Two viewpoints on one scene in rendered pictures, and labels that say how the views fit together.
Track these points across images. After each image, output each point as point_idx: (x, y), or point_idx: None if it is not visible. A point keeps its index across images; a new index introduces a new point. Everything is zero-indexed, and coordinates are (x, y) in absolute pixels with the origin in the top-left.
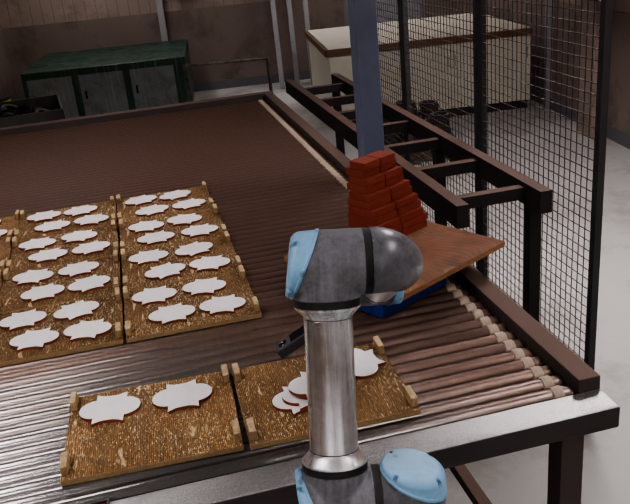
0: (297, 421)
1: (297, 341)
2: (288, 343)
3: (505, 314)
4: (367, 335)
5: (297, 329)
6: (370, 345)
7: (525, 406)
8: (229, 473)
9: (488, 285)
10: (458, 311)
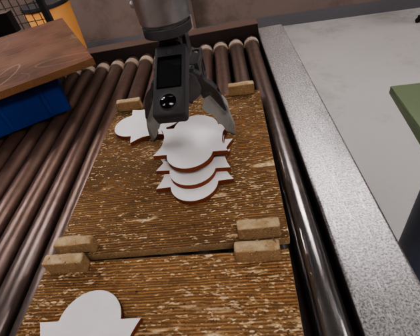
0: (245, 179)
1: (186, 79)
2: (180, 91)
3: (143, 45)
4: (89, 121)
5: (157, 73)
6: (119, 114)
7: (267, 51)
8: (337, 286)
9: (92, 49)
10: (103, 72)
